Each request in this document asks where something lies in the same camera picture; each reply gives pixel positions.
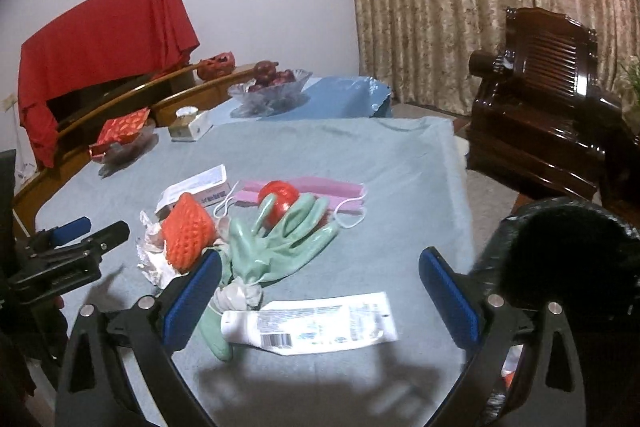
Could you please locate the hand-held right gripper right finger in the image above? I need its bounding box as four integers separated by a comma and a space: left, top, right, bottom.
418, 247, 588, 427

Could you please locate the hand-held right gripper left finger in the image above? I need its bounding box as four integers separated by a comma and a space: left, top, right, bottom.
54, 249, 223, 427

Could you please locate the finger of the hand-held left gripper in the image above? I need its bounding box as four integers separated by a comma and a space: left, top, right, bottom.
30, 216, 92, 253
50, 220, 131, 265

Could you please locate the green rubber glove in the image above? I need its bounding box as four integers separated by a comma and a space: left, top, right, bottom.
197, 304, 235, 363
215, 194, 341, 311

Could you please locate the white tissue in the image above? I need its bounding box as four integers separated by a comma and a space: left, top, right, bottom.
136, 209, 187, 290

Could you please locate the orange foam fruit net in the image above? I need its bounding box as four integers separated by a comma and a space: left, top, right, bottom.
161, 192, 219, 271

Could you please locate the bin with black bag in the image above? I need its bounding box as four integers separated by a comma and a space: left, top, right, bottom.
470, 196, 640, 427

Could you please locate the white squeeze tube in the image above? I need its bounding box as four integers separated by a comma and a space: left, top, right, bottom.
220, 291, 399, 356

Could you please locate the red ball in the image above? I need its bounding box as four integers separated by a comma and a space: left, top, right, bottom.
257, 180, 300, 228

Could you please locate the pink face mask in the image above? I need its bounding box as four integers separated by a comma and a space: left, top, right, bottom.
214, 177, 369, 230

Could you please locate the red packet in bowl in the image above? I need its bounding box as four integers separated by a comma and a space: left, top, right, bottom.
89, 122, 159, 174

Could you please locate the white medicine box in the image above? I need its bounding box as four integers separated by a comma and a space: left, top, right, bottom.
154, 164, 234, 216

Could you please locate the red snack packet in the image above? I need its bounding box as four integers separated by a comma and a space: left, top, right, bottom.
96, 107, 151, 146

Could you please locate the black television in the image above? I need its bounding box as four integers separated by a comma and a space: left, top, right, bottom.
46, 69, 168, 130

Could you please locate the small white box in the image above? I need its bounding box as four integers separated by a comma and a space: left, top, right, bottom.
167, 109, 214, 142

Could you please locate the cream scalloped tablecloth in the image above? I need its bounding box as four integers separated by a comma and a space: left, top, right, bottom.
452, 133, 472, 171

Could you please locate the grey-blue table cloth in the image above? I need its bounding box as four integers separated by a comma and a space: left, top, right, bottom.
35, 116, 476, 427

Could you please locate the red cloth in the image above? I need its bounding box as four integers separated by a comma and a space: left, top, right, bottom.
17, 0, 201, 168

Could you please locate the red carved ornament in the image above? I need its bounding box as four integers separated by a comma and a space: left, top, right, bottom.
196, 52, 237, 81

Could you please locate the glass fruit bowl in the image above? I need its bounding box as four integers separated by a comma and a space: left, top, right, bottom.
227, 68, 313, 118

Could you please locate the dark wooden armchair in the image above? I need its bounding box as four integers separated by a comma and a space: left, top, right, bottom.
465, 7, 626, 204

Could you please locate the green potted plant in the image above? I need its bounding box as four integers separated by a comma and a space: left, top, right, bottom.
617, 56, 640, 114

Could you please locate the beige patterned curtain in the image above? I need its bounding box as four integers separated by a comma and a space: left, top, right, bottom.
335, 0, 640, 118

